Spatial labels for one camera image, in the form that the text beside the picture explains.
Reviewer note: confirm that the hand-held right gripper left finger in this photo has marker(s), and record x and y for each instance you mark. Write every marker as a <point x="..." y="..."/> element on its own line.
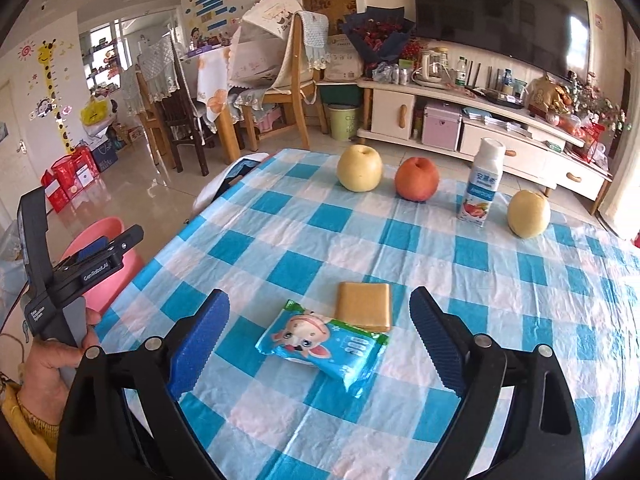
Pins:
<point x="197" y="345"/>

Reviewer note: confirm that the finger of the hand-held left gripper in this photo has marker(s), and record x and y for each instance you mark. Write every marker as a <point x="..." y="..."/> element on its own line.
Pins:
<point x="125" y="240"/>
<point x="87" y="254"/>

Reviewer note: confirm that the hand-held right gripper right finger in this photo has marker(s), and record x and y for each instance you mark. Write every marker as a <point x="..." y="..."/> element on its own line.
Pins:
<point x="440" y="345"/>

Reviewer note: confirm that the pink plastic basin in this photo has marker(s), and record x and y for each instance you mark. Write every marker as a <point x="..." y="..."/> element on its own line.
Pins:
<point x="112" y="272"/>

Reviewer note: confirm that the tan square packet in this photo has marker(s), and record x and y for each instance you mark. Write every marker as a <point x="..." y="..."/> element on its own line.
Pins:
<point x="362" y="302"/>

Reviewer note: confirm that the blue wet wipes packet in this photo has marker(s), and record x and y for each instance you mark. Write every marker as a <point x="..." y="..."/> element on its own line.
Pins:
<point x="320" y="345"/>

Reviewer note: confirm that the person's left forearm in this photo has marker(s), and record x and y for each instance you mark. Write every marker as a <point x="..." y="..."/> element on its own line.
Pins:
<point x="25" y="420"/>

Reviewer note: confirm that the person's left hand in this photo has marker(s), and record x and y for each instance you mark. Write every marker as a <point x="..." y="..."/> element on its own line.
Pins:
<point x="47" y="365"/>

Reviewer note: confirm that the red gift bag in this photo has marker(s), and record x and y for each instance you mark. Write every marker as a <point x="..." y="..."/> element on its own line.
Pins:
<point x="55" y="192"/>
<point x="80" y="170"/>

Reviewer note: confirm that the white and navy cloth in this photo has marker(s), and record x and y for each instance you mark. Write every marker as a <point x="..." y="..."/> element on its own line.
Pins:
<point x="235" y="175"/>

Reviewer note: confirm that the dark wooden chair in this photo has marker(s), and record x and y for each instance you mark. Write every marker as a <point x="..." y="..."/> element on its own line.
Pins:
<point x="187" y="127"/>

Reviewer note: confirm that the yellow plastic bag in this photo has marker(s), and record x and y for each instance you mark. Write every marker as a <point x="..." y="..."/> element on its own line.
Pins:
<point x="96" y="112"/>

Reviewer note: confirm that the blue white checkered tablecloth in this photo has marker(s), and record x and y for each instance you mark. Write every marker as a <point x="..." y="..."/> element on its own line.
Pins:
<point x="300" y="240"/>

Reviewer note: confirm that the yellow pear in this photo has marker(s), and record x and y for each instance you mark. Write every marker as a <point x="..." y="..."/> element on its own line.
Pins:
<point x="359" y="167"/>
<point x="528" y="214"/>

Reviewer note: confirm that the red apple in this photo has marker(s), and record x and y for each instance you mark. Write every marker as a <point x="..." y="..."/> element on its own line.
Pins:
<point x="417" y="179"/>

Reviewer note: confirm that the white yogurt drink bottle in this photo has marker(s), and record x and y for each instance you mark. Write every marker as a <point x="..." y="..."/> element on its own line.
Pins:
<point x="482" y="182"/>

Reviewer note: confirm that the white cloth with orange print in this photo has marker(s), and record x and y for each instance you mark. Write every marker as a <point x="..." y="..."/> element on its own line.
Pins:
<point x="215" y="95"/>

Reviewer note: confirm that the white television cabinet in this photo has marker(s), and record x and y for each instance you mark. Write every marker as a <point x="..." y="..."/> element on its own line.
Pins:
<point x="500" y="145"/>

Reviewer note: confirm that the pink storage case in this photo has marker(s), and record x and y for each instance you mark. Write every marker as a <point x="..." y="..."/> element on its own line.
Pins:
<point x="441" y="126"/>

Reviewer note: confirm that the light wooden chair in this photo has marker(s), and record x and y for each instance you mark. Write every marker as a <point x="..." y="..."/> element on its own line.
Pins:
<point x="300" y="95"/>

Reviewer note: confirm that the stack of papers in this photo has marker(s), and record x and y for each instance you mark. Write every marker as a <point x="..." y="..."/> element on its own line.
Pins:
<point x="495" y="122"/>

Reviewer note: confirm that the green plastic bin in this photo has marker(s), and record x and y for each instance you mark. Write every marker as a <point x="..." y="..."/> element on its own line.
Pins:
<point x="345" y="122"/>

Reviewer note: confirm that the cream embroidered cloth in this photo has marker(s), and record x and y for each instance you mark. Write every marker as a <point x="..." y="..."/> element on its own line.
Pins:
<point x="262" y="40"/>

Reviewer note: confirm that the red plastic bag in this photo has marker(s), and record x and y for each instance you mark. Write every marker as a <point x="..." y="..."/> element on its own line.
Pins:
<point x="590" y="140"/>

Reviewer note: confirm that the small blue cap bottle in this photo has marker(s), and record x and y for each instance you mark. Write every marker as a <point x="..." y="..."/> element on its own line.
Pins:
<point x="508" y="82"/>

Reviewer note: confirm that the green label plastic bottle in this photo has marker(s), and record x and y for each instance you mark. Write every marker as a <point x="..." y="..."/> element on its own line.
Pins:
<point x="461" y="74"/>

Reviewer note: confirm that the golden ornament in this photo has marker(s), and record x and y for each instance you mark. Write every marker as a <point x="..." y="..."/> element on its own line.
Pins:
<point x="547" y="95"/>

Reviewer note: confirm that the pale blue lace cloth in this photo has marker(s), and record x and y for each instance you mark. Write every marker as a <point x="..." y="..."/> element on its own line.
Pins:
<point x="312" y="40"/>

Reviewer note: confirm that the clear bag of jars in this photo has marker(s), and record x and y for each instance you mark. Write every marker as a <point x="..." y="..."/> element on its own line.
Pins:
<point x="392" y="74"/>

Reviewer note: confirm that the glass kettle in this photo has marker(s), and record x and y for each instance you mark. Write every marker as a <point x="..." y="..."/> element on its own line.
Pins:
<point x="432" y="67"/>

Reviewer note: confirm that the white printed bag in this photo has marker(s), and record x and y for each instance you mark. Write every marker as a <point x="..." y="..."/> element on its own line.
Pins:
<point x="345" y="60"/>

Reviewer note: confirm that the artificial flower arrangement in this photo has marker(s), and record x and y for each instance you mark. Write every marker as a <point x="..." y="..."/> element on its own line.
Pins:
<point x="600" y="105"/>

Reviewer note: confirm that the navy wrapped red bouquet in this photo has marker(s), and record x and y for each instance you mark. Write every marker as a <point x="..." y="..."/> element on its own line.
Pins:
<point x="375" y="32"/>

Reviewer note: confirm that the black television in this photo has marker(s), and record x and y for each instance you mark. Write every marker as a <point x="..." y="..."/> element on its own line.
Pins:
<point x="500" y="10"/>

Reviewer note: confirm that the giraffe wall sticker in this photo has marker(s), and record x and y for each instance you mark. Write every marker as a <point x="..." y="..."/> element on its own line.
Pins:
<point x="52" y="90"/>

